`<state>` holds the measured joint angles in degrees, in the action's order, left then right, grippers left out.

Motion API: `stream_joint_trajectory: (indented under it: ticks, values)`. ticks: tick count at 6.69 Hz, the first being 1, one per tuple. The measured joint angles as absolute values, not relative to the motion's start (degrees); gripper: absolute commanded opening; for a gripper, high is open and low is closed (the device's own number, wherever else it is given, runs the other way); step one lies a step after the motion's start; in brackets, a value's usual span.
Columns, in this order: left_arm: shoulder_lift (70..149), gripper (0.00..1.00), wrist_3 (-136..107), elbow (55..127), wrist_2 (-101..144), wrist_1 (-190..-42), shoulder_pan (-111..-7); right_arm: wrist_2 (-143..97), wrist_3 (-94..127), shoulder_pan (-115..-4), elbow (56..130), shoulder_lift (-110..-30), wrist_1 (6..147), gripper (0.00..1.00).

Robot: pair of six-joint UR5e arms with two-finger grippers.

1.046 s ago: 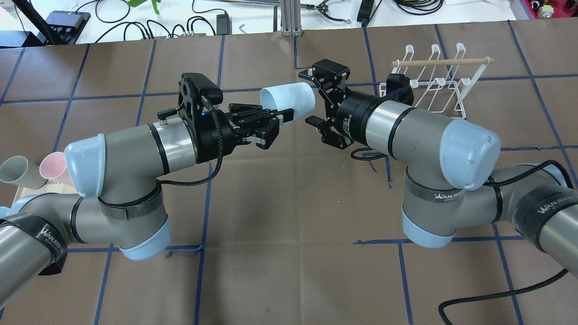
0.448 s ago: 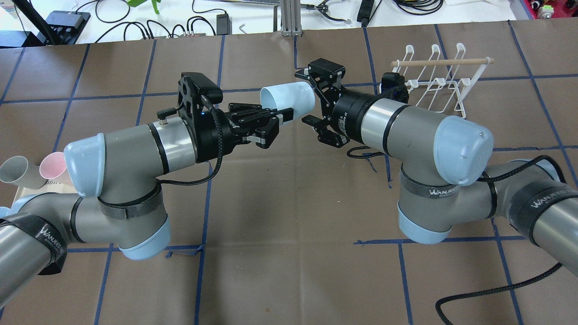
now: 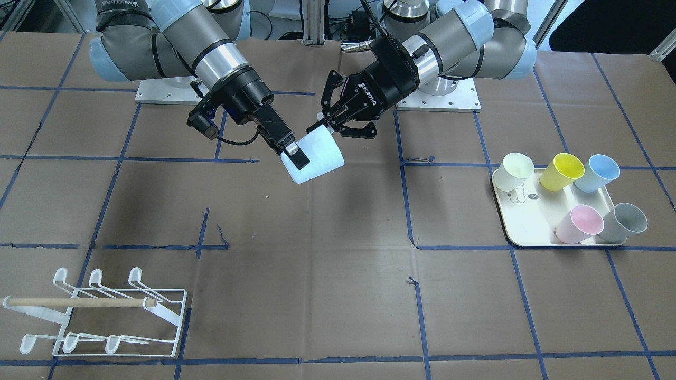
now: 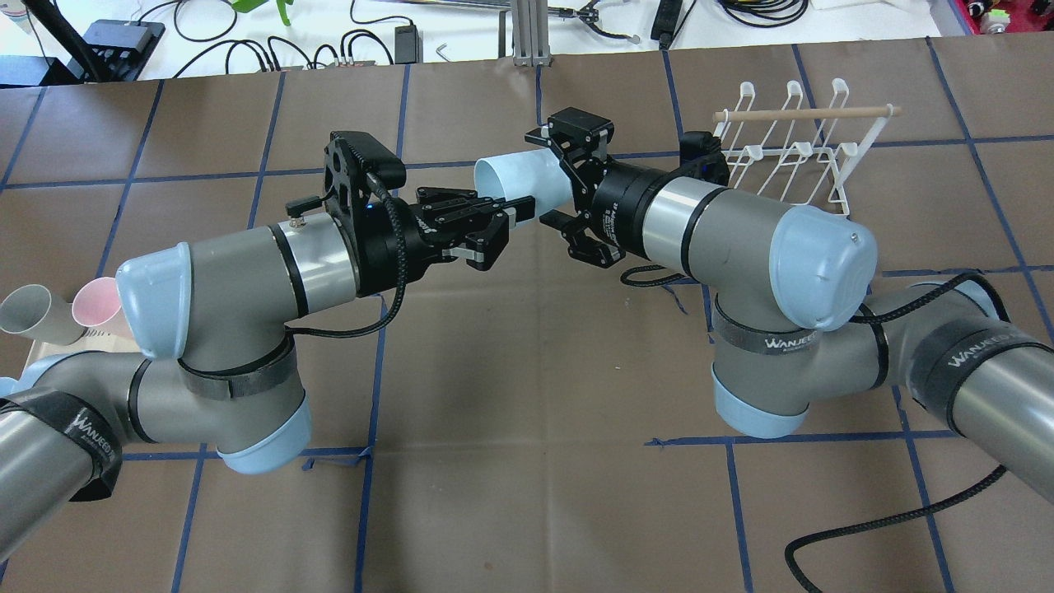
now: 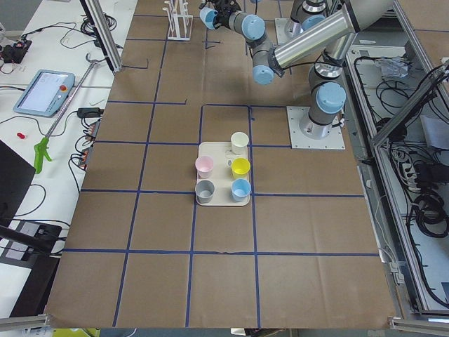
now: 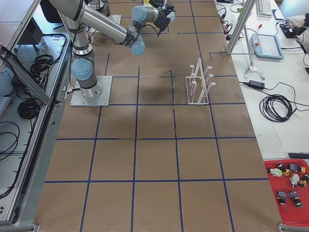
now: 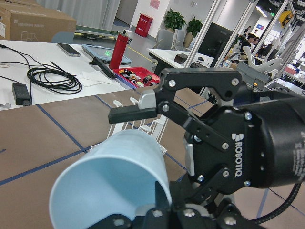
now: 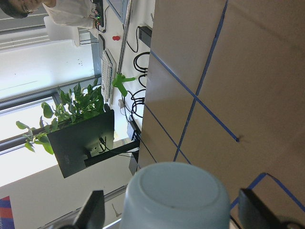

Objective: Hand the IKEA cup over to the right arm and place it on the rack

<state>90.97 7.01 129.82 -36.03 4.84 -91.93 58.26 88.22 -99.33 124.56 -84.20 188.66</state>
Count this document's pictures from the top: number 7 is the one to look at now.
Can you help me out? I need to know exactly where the silver smartphone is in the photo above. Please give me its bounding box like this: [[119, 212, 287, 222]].
[[57, 43, 81, 57]]

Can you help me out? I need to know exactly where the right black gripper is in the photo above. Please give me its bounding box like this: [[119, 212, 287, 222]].
[[170, 96, 305, 212]]

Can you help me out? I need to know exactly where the white wire cup rack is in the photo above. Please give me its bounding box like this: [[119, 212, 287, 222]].
[[90, 96, 169, 156]]

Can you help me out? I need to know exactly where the coiled black cable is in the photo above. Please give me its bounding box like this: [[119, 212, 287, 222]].
[[26, 61, 83, 95]]

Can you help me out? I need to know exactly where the cardboard box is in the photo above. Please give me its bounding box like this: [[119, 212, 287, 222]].
[[0, 0, 76, 43]]

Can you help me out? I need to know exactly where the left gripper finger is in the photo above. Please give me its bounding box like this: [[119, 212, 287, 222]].
[[135, 181, 170, 216]]

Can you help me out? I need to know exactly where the black power adapter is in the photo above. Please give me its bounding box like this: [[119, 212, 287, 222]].
[[12, 83, 31, 106]]

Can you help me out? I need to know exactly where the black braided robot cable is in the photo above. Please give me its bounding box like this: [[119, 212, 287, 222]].
[[243, 182, 302, 225]]

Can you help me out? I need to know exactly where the red water bottle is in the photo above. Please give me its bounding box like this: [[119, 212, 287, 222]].
[[109, 34, 129, 70]]

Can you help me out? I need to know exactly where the red parts tray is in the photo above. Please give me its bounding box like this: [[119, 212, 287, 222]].
[[113, 67, 160, 88]]

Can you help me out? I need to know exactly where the aluminium frame post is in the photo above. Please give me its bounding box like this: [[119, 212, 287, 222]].
[[183, 0, 221, 68]]

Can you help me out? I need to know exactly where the light blue plastic cup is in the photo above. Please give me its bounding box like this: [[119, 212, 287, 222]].
[[49, 130, 172, 229]]

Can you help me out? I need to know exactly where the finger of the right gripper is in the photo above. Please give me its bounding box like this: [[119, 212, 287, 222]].
[[108, 67, 243, 155]]

